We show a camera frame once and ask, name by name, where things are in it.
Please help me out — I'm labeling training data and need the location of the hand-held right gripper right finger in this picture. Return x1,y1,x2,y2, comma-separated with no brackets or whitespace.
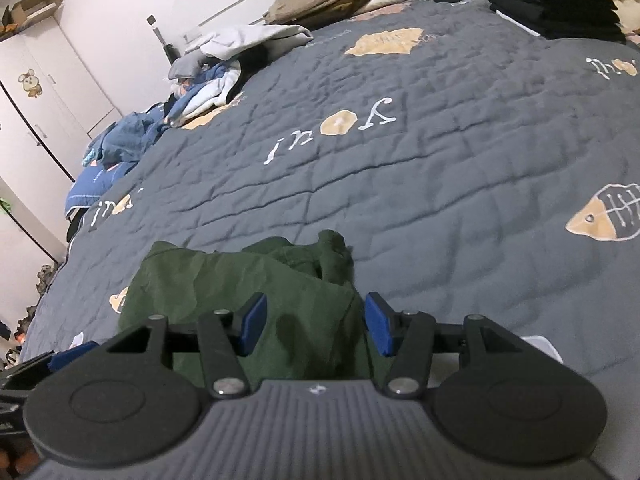
365,292,524,401

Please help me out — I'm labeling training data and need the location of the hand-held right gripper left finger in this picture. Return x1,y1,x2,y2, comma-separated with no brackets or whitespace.
105,293,268,401

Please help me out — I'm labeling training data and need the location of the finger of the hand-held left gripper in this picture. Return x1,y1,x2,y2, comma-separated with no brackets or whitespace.
47,341,100,374

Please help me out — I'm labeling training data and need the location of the dark green shirt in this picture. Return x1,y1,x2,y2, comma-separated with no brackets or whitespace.
117,230,397,392

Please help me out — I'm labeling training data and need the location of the pile of blue and white clothes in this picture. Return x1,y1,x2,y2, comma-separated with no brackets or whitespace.
65,110,172,222

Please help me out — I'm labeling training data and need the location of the stack of black folded clothes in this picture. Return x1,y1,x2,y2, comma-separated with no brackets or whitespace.
487,0,629,44

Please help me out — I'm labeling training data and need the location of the grey printed quilt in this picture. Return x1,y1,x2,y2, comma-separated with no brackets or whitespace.
22,0,640,392

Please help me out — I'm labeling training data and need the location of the blue white crumpled bedding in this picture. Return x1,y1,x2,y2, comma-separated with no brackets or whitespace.
165,57,247,129

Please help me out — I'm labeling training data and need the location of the white wardrobe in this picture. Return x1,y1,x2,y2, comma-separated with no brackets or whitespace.
0,20,124,188

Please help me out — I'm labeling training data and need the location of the mouse sticker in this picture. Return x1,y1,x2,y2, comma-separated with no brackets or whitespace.
17,67,44,99

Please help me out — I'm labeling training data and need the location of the light grey crumpled garment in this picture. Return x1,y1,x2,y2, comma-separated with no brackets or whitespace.
185,25,314,62

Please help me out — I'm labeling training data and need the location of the open cardboard box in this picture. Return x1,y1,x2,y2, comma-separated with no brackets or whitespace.
0,0,65,37

